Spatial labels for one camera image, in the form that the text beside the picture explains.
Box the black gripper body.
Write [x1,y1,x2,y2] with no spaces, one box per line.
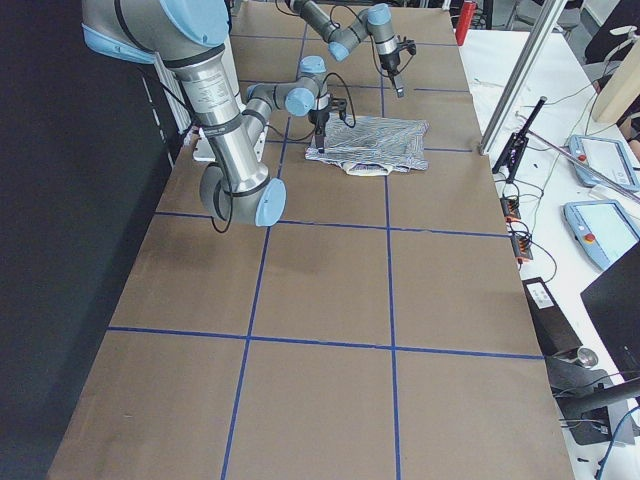
[378,51,401,80]
[308,107,330,148]

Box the navy white striped polo shirt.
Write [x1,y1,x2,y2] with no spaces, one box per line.
[305,114,429,176]

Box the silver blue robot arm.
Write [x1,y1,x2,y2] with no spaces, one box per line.
[285,0,417,98]
[82,0,329,227]

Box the red bottle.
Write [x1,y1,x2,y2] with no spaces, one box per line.
[455,0,477,46]

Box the orange black usb hub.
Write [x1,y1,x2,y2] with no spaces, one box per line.
[500,196,521,223]

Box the brown paper table cover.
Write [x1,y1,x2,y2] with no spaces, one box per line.
[48,9,573,479]

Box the far blue teach pendant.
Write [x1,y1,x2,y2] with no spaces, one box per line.
[568,135,639,192]

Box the blue teach pendant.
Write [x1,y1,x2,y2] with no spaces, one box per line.
[568,135,639,192]
[563,200,639,270]

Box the near blue teach pendant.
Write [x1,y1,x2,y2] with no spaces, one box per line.
[563,200,639,270]

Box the black box white label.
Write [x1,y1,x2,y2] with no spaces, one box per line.
[522,277,582,356]

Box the black monitor with stand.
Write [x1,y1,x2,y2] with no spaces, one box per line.
[546,246,639,445]

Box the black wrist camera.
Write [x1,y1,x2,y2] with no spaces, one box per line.
[330,98,348,122]
[397,36,417,56]

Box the aluminium frame post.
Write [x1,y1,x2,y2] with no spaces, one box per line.
[478,0,567,155]

